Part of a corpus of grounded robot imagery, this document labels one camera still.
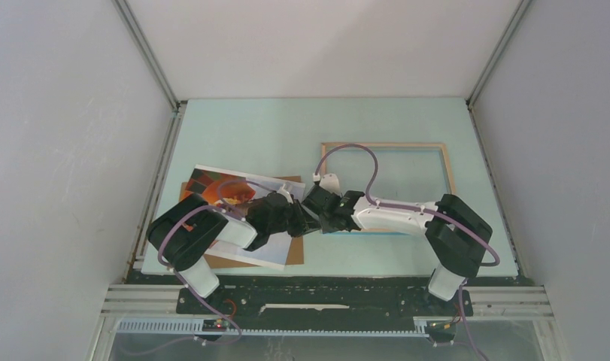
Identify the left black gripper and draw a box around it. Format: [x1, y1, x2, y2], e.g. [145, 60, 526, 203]
[267, 200, 321, 238]

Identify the colourful balloon photo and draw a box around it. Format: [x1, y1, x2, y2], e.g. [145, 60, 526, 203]
[182, 165, 306, 272]

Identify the wooden picture frame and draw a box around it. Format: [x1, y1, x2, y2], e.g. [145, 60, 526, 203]
[320, 141, 457, 236]

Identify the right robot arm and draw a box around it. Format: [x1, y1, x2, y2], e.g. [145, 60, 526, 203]
[302, 185, 500, 314]

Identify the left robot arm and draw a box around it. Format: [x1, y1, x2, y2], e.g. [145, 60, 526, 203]
[146, 192, 321, 314]

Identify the brown backing board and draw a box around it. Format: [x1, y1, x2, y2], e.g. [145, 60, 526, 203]
[177, 174, 305, 272]

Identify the aluminium mounting profile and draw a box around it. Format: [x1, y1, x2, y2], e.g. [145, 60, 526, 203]
[86, 284, 565, 360]

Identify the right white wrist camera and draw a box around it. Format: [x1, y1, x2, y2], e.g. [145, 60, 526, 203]
[313, 173, 341, 196]

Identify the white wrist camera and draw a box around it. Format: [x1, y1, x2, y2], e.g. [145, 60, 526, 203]
[313, 173, 341, 196]
[276, 183, 293, 203]

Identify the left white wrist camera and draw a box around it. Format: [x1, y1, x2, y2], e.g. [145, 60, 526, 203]
[276, 183, 293, 203]

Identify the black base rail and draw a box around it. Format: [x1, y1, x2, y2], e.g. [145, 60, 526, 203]
[176, 275, 473, 332]

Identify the right corner aluminium post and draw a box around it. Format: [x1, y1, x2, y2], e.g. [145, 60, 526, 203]
[466, 0, 534, 110]

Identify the corner aluminium post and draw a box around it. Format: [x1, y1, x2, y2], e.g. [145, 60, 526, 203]
[111, 0, 181, 111]
[466, 0, 534, 110]

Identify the left corner aluminium post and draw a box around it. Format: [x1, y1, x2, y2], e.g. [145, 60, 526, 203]
[111, 0, 181, 111]

